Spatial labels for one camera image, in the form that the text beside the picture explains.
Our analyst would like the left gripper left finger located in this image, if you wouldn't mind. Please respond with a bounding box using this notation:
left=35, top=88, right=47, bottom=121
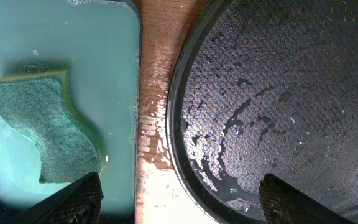
left=4, top=172, right=104, bottom=224

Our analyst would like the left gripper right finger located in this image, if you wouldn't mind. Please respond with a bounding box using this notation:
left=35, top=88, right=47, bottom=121
left=259, top=174, right=353, bottom=224

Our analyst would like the green yellow sponge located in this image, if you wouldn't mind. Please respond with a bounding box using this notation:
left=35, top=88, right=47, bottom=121
left=0, top=70, right=106, bottom=184

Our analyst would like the round black serving tray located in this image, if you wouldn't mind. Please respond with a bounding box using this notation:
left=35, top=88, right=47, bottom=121
left=166, top=0, right=358, bottom=223

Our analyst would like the black rectangular sponge tray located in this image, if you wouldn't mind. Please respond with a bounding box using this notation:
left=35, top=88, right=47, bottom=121
left=0, top=1, right=142, bottom=223

